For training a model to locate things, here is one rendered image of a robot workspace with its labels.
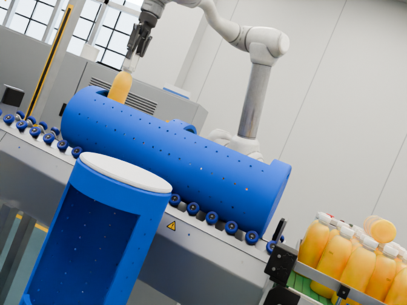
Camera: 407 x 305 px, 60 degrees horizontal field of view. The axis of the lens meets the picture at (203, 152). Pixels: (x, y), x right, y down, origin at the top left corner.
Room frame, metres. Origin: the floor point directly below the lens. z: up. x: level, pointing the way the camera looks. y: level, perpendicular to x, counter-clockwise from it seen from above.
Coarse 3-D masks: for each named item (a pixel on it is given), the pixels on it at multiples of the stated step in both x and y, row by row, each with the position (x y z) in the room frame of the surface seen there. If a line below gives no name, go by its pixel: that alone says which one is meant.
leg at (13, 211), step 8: (8, 208) 1.46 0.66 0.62; (16, 208) 1.49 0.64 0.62; (0, 216) 1.47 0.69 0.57; (8, 216) 1.46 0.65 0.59; (0, 224) 1.47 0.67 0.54; (8, 224) 1.48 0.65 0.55; (0, 232) 1.46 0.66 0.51; (8, 232) 1.50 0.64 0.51; (0, 240) 1.47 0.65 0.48; (0, 248) 1.49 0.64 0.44; (0, 256) 1.50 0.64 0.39
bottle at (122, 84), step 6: (120, 72) 1.45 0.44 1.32; (126, 72) 1.45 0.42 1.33; (114, 78) 1.45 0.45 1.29; (120, 78) 1.44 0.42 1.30; (126, 78) 1.44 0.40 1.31; (114, 84) 1.44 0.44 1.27; (120, 84) 1.43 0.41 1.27; (126, 84) 1.44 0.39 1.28; (114, 90) 1.43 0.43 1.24; (120, 90) 1.44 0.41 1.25; (126, 90) 1.45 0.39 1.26; (108, 96) 1.44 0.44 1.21; (114, 96) 1.43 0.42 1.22; (120, 96) 1.44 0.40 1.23; (126, 96) 1.46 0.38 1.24; (120, 102) 1.45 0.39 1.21
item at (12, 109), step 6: (6, 90) 1.60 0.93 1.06; (12, 90) 1.61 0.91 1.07; (18, 90) 1.66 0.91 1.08; (0, 96) 1.59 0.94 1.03; (6, 96) 1.59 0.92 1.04; (12, 96) 1.62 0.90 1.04; (18, 96) 1.65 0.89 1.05; (0, 102) 1.59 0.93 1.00; (6, 102) 1.60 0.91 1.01; (12, 102) 1.63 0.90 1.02; (18, 102) 1.66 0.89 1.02; (0, 108) 1.60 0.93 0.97; (6, 108) 1.63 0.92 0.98; (12, 108) 1.66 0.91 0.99; (6, 114) 1.64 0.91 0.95
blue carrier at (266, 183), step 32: (96, 96) 1.40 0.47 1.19; (64, 128) 1.39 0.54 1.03; (96, 128) 1.33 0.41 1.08; (128, 128) 1.30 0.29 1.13; (160, 128) 1.29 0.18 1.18; (192, 128) 1.39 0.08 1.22; (128, 160) 1.30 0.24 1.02; (160, 160) 1.25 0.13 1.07; (192, 160) 1.22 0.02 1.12; (224, 160) 1.20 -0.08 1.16; (256, 160) 1.21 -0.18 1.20; (192, 192) 1.23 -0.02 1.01; (224, 192) 1.18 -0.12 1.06; (256, 192) 1.14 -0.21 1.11; (256, 224) 1.16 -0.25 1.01
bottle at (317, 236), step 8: (320, 224) 1.21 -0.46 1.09; (328, 224) 1.21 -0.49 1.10; (312, 232) 1.20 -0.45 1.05; (320, 232) 1.19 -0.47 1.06; (328, 232) 1.20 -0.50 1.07; (304, 240) 1.22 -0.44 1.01; (312, 240) 1.19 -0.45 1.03; (320, 240) 1.19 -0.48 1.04; (304, 248) 1.20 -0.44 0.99; (312, 248) 1.19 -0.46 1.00; (320, 248) 1.19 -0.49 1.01; (304, 256) 1.20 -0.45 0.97; (312, 256) 1.19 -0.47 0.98; (320, 256) 1.20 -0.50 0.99; (312, 264) 1.19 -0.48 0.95; (296, 272) 1.20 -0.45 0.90
